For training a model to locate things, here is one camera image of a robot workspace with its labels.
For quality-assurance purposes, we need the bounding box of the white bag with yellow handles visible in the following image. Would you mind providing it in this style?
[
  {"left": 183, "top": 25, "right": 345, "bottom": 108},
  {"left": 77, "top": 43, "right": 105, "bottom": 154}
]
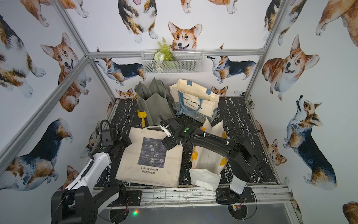
[{"left": 189, "top": 118, "right": 227, "bottom": 191}]

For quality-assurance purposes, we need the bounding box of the cream canvas bag with print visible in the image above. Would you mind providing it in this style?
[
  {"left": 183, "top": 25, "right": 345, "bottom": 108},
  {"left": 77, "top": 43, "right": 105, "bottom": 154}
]
[{"left": 116, "top": 127, "right": 183, "bottom": 188}]

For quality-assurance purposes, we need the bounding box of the white wire mesh basket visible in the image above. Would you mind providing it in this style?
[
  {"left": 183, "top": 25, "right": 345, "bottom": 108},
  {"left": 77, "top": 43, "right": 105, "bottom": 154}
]
[{"left": 141, "top": 50, "right": 204, "bottom": 75}]

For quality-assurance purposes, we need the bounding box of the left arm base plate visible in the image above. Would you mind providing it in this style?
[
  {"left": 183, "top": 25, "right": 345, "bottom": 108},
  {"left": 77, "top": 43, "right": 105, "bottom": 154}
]
[{"left": 109, "top": 190, "right": 142, "bottom": 207}]

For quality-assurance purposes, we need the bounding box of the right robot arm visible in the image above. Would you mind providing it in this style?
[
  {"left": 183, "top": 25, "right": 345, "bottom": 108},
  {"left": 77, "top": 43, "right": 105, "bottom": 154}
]
[{"left": 159, "top": 116, "right": 258, "bottom": 195}]

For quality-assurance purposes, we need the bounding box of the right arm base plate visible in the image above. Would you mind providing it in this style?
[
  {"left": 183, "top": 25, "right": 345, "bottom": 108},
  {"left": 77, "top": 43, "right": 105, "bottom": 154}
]
[{"left": 215, "top": 187, "right": 256, "bottom": 205}]

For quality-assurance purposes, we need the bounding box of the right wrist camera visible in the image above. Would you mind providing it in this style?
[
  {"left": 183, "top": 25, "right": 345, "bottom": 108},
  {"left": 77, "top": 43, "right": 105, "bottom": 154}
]
[{"left": 160, "top": 126, "right": 172, "bottom": 138}]

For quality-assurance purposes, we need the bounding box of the cream bag with blue handles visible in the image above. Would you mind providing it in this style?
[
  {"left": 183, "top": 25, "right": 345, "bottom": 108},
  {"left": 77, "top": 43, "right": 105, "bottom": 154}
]
[{"left": 169, "top": 79, "right": 220, "bottom": 123}]

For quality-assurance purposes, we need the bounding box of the grey-green canvas bag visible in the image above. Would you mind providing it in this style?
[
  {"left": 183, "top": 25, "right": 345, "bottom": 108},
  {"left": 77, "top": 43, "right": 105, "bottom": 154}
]
[{"left": 135, "top": 78, "right": 175, "bottom": 127}]

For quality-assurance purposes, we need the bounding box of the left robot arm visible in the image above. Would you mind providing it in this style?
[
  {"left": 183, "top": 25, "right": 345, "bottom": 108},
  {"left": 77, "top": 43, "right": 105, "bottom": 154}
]
[{"left": 51, "top": 125, "right": 131, "bottom": 224}]

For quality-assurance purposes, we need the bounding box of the artificial green fern plant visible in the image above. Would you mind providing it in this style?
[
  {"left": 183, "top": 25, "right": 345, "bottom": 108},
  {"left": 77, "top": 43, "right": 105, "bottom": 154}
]
[{"left": 154, "top": 37, "right": 175, "bottom": 73}]

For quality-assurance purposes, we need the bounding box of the yellow plastic toy shovel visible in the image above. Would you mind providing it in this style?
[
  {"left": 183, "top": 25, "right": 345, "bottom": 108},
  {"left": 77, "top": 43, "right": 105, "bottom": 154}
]
[{"left": 135, "top": 94, "right": 147, "bottom": 128}]

